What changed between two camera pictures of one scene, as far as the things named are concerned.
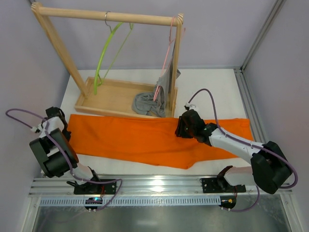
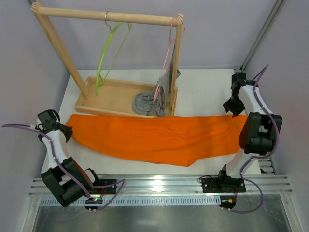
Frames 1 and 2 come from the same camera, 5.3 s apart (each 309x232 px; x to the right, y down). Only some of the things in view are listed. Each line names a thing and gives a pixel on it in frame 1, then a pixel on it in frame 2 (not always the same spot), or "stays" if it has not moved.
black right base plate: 213,185 stays
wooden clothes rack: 108,95 stays
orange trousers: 150,139 stays
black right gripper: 180,128 -> 233,104
